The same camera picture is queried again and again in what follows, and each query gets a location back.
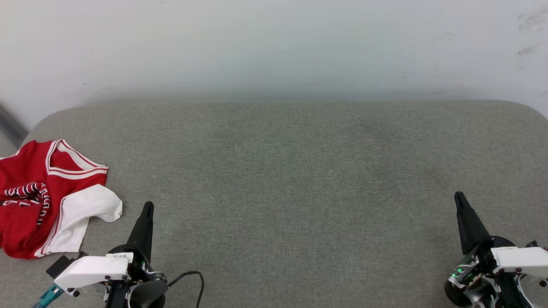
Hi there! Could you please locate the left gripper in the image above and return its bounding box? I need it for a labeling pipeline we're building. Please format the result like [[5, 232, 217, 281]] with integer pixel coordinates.
[[105, 201, 168, 308]]

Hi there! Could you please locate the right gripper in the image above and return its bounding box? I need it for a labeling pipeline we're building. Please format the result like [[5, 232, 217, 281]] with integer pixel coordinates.
[[444, 191, 536, 308]]

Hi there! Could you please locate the red white basketball jersey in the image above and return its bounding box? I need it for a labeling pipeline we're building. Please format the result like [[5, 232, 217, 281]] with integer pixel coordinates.
[[0, 139, 123, 260]]

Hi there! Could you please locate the thin black looped cable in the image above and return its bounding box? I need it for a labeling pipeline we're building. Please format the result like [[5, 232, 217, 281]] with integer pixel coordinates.
[[167, 271, 205, 308]]

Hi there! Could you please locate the teal cable connector plug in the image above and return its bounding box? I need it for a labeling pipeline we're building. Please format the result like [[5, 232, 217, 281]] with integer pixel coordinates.
[[33, 284, 65, 308]]

